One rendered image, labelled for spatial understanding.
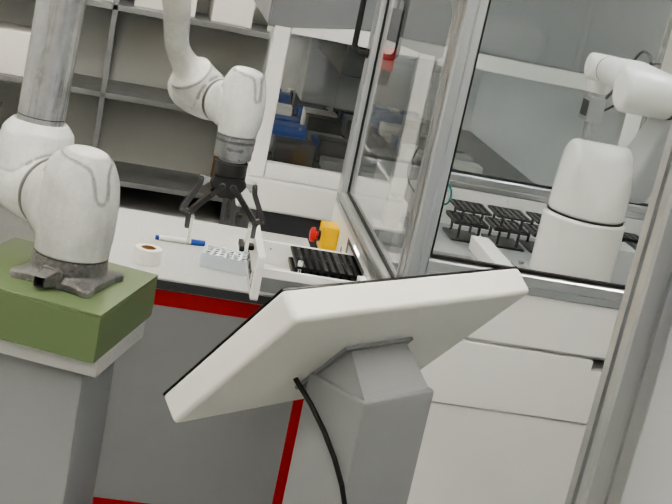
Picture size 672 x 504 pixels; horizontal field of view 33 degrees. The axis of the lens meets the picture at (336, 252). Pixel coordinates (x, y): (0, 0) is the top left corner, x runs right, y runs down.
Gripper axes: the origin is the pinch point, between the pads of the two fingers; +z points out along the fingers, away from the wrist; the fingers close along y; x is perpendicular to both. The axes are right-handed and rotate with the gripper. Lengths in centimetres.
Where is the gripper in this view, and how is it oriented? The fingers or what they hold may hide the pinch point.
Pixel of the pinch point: (217, 242)
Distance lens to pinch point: 271.1
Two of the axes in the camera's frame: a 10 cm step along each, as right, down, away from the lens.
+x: -1.1, -2.8, 9.5
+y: 9.7, 1.6, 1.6
